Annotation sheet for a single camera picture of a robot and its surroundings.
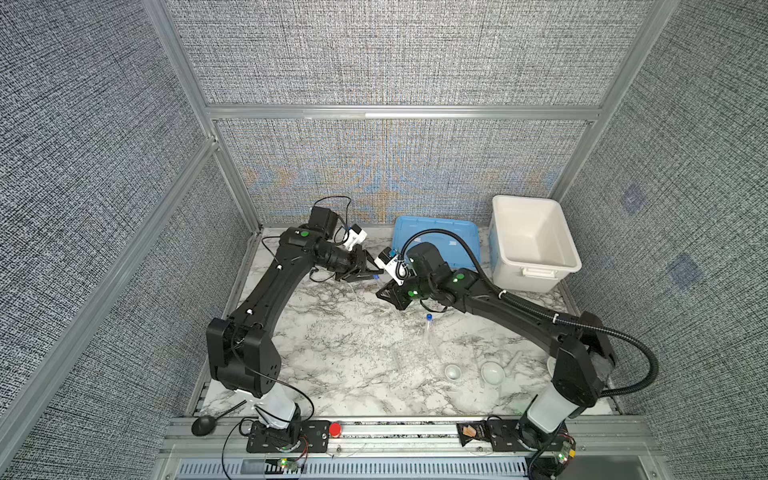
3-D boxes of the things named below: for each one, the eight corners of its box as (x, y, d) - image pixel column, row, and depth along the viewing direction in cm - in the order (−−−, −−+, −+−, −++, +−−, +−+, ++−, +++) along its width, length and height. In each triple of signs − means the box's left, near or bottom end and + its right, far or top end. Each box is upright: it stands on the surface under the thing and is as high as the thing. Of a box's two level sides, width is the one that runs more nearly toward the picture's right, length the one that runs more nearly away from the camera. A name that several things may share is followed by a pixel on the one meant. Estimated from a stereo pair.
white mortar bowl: (482, 384, 84) (485, 381, 82) (478, 364, 87) (480, 361, 85) (504, 384, 84) (507, 381, 82) (499, 364, 87) (502, 361, 85)
